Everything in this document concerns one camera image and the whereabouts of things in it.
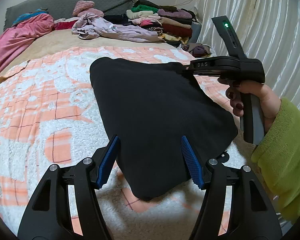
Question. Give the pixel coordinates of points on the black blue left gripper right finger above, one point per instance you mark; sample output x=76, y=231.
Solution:
x=252, y=215

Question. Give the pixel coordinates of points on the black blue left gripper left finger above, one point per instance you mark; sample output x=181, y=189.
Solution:
x=47, y=215

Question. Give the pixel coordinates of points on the black sweater with orange print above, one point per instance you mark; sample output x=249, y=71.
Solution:
x=150, y=107

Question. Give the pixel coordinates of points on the green fleece sleeve forearm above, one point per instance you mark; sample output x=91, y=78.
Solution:
x=278, y=157

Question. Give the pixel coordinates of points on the purple clothes heap bedside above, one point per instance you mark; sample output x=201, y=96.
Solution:
x=197, y=50

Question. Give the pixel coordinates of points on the pile of folded clothes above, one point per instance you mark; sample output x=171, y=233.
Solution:
x=173, y=25

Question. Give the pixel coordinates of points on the right hand dark nails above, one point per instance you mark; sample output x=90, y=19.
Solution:
x=270, y=103

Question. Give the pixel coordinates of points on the white satin curtain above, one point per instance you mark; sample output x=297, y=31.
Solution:
x=268, y=30

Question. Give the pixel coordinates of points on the orange white patterned blanket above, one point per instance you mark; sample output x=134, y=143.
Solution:
x=48, y=114

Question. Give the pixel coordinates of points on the lilac crumpled garment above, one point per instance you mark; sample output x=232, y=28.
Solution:
x=91, y=26

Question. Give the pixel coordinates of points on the pink fluffy garment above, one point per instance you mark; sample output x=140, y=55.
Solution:
x=83, y=7

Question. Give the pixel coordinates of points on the pink velvet blanket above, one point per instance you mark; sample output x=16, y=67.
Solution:
x=14, y=40

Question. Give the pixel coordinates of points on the beige bed cover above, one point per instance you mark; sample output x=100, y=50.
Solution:
x=60, y=40

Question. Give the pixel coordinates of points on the red garment near headboard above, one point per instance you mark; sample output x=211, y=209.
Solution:
x=65, y=23

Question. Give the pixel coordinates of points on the blue cloth on pillow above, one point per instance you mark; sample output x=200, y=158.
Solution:
x=28, y=15

